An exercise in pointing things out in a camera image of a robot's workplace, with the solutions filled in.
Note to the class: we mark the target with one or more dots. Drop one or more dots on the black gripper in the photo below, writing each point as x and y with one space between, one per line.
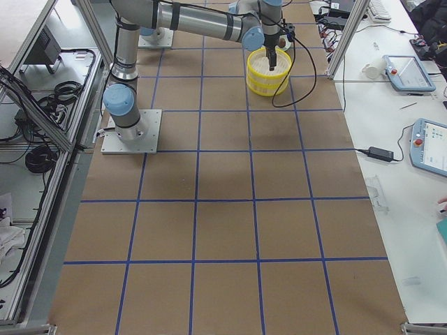
270 43

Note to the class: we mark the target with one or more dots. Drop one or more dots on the yellow steamer layer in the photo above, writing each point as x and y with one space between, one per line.
258 68
265 89

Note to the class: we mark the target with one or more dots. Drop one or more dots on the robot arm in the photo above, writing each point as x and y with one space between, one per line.
152 35
251 23

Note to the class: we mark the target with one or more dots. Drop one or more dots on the white cup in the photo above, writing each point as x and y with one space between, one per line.
374 69

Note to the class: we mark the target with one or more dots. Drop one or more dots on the far teach pendant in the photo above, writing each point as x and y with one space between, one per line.
407 74

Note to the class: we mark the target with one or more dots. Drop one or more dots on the teach pendant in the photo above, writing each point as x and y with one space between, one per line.
428 146
407 74

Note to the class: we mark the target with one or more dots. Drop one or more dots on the black power adapter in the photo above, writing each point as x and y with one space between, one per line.
381 154

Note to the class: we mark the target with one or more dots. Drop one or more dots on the near teach pendant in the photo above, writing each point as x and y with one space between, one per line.
428 146

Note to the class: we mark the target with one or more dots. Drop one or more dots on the aluminium frame post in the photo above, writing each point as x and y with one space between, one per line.
356 11

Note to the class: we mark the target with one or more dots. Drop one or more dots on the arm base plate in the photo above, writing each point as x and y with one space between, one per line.
139 139
166 42

